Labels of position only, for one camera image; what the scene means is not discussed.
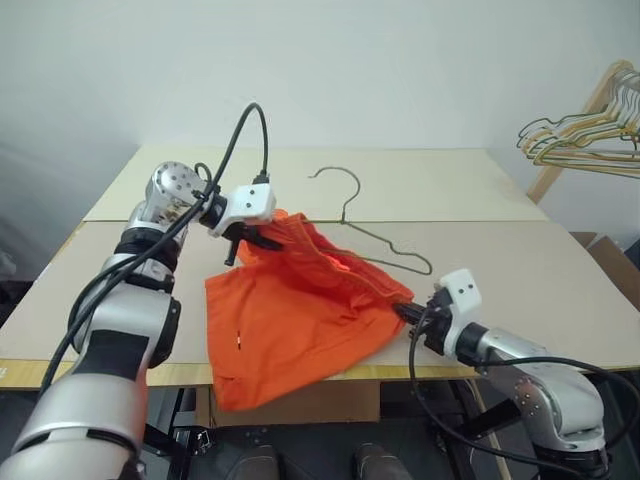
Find wooden rack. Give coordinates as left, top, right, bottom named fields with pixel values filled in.
left=526, top=59, right=640, bottom=204

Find bundle of hangers on rack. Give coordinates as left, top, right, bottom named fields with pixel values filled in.
left=537, top=69, right=640, bottom=180

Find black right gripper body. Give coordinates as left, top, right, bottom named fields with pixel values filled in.
left=411, top=289, right=454, bottom=352

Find green wire hanger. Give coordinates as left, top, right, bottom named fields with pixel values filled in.
left=305, top=166, right=433, bottom=276

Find yellow hanger on rack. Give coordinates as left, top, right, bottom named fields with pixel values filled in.
left=522, top=107, right=640, bottom=169

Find brown cardboard box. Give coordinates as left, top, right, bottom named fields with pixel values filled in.
left=569, top=230, right=640, bottom=282

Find orange cloth garment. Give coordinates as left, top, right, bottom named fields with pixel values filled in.
left=204, top=209, right=416, bottom=414

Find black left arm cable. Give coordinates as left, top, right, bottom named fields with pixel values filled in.
left=37, top=102, right=274, bottom=401

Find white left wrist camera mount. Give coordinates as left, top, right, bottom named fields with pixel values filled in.
left=207, top=183, right=278, bottom=237

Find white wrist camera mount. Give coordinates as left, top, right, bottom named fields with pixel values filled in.
left=433, top=268, right=483, bottom=357
left=207, top=183, right=278, bottom=237

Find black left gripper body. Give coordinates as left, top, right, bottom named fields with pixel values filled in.
left=218, top=222, right=262, bottom=243

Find dark rounded shape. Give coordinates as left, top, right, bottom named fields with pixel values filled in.
left=227, top=443, right=279, bottom=480
left=353, top=441, right=402, bottom=480

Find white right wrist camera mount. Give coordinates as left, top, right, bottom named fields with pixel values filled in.
left=433, top=268, right=483, bottom=357

